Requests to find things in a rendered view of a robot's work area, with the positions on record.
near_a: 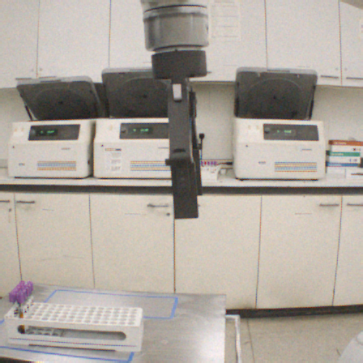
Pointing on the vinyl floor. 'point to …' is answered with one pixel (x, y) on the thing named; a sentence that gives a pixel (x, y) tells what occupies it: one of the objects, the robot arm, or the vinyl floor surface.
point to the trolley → (203, 303)
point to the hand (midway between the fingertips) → (189, 198)
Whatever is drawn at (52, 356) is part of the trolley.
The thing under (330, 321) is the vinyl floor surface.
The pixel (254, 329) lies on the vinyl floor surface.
